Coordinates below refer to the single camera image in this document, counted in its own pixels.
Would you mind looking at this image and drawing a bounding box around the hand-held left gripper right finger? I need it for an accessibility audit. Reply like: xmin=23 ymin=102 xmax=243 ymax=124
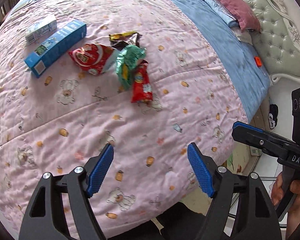
xmin=187 ymin=142 xmax=283 ymax=240

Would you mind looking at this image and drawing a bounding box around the dark brown gold wrapper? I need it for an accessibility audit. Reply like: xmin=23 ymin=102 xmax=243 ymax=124
xmin=108 ymin=31 xmax=142 ymax=50

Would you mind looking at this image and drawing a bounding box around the white patterned cloth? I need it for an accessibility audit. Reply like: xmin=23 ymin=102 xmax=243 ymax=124
xmin=234 ymin=27 xmax=253 ymax=45

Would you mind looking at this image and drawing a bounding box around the red snack bag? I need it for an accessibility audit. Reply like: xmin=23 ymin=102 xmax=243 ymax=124
xmin=68 ymin=42 xmax=120 ymax=76

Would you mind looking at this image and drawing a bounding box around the maroon pillow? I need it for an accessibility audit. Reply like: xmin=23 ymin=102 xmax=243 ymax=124
xmin=210 ymin=0 xmax=262 ymax=32

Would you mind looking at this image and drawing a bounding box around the small red snack packet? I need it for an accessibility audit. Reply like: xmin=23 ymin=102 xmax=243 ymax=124
xmin=131 ymin=60 xmax=153 ymax=104

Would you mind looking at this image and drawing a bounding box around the tufted grey headboard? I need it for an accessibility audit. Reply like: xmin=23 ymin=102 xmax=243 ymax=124
xmin=225 ymin=0 xmax=300 ymax=82

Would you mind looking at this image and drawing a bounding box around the green snack bag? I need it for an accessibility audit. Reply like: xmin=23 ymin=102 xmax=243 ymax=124
xmin=115 ymin=44 xmax=147 ymax=90

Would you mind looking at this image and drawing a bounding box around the pink printed quilt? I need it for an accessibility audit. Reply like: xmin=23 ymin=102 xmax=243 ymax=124
xmin=0 ymin=0 xmax=249 ymax=240

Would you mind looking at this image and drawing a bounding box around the long blue box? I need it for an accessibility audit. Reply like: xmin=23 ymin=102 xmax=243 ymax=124
xmin=24 ymin=19 xmax=87 ymax=78

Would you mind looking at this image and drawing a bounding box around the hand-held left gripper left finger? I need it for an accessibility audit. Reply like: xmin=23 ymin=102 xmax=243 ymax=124
xmin=18 ymin=144 xmax=115 ymax=240

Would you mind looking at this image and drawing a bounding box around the blue pillow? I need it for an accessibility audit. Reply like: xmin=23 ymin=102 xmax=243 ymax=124
xmin=205 ymin=0 xmax=240 ymax=27

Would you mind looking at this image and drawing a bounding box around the white milk carton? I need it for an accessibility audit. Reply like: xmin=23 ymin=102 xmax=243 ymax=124
xmin=24 ymin=14 xmax=58 ymax=45

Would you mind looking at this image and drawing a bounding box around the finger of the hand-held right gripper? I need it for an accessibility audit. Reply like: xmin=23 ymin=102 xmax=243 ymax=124
xmin=231 ymin=129 xmax=289 ymax=158
xmin=233 ymin=121 xmax=294 ymax=147

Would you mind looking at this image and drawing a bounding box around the blue bedsheet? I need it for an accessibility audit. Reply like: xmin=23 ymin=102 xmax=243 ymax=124
xmin=5 ymin=0 xmax=272 ymax=123

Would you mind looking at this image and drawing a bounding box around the black white slipper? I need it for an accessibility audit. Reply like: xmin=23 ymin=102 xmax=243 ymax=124
xmin=269 ymin=104 xmax=279 ymax=130

